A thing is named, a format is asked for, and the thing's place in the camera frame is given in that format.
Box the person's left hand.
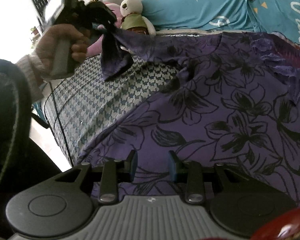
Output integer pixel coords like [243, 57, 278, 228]
[35, 24, 90, 79]

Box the grey knitted left sleeve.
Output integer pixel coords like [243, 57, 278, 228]
[16, 52, 46, 103]

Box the black braided cable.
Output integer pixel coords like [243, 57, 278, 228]
[0, 58, 33, 205]

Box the blue cartoon print bedsheet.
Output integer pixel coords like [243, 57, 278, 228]
[142, 0, 300, 44]

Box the beige bunny plush toy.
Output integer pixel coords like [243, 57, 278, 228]
[120, 0, 157, 35]

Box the thin black cable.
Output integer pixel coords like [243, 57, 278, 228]
[47, 81, 75, 168]

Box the pink moon plush toy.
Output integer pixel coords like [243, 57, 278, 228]
[86, 2, 123, 58]

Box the blue white houndstooth mat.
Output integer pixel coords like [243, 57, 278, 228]
[42, 56, 178, 165]

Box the purple patterned garment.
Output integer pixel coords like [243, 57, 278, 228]
[77, 33, 300, 205]

